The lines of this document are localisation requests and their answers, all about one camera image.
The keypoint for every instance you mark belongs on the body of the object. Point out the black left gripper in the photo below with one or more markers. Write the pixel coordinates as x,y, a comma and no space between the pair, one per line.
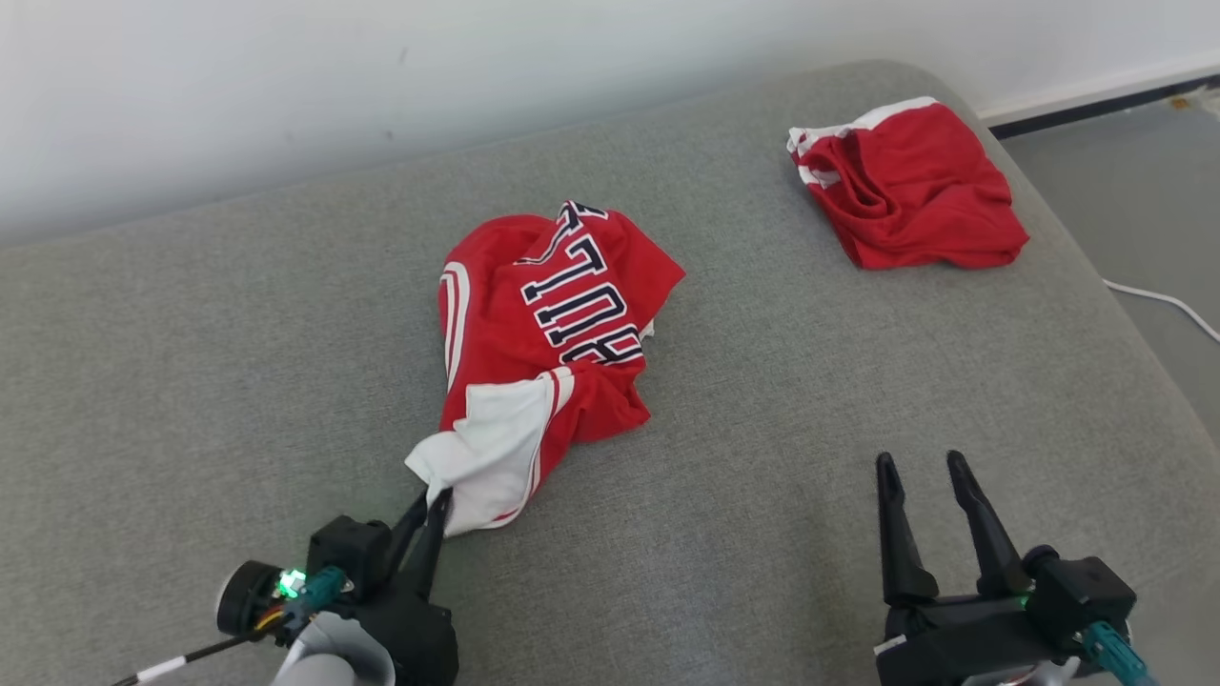
419,638

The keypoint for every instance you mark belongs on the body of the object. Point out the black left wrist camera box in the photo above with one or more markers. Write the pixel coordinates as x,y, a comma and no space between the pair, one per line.
348,553

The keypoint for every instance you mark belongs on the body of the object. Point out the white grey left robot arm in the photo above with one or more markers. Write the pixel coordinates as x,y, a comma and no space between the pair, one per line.
334,662

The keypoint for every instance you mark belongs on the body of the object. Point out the red white-striped basketball shorts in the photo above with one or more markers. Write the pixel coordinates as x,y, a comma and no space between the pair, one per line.
915,191

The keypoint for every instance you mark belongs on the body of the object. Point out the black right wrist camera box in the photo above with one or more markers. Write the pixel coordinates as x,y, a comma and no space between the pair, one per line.
1082,591

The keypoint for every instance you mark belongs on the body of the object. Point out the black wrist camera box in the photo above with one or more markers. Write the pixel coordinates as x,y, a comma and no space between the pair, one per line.
1082,591
348,553

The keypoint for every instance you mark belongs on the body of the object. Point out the wall baseboard strip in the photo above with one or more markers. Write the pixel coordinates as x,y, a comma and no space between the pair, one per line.
1096,95

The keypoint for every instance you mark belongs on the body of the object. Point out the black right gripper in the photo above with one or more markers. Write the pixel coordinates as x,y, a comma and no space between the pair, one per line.
953,638

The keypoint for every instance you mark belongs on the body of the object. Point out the red white lettered basketball jersey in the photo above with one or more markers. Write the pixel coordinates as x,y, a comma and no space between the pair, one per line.
534,400

